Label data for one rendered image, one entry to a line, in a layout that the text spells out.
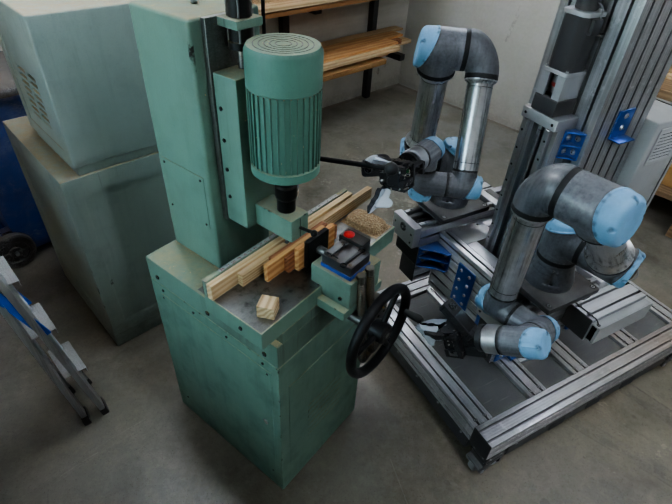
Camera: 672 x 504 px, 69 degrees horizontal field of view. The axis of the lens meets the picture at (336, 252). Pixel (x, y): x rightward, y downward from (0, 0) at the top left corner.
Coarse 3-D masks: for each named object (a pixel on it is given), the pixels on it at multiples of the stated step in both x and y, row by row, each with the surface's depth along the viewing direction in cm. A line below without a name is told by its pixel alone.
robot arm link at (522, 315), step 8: (520, 312) 125; (528, 312) 125; (512, 320) 126; (520, 320) 125; (528, 320) 124; (536, 320) 123; (544, 320) 124; (552, 320) 125; (544, 328) 120; (552, 328) 122; (552, 336) 122
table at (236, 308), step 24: (336, 240) 148; (384, 240) 153; (240, 288) 130; (264, 288) 130; (288, 288) 131; (312, 288) 131; (216, 312) 128; (240, 312) 123; (288, 312) 124; (336, 312) 130; (264, 336) 119
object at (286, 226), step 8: (264, 200) 136; (272, 200) 136; (256, 208) 135; (264, 208) 133; (272, 208) 133; (296, 208) 133; (256, 216) 137; (264, 216) 134; (272, 216) 132; (280, 216) 130; (288, 216) 130; (296, 216) 130; (304, 216) 132; (264, 224) 136; (272, 224) 134; (280, 224) 131; (288, 224) 129; (296, 224) 130; (304, 224) 134; (280, 232) 133; (288, 232) 131; (296, 232) 132; (304, 232) 135; (288, 240) 133
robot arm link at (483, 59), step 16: (480, 32) 136; (480, 48) 135; (480, 64) 137; (496, 64) 138; (480, 80) 138; (496, 80) 140; (480, 96) 140; (464, 112) 144; (480, 112) 141; (464, 128) 144; (480, 128) 143; (464, 144) 144; (480, 144) 145; (464, 160) 145; (448, 176) 148; (464, 176) 146; (480, 176) 149; (448, 192) 148; (464, 192) 148; (480, 192) 147
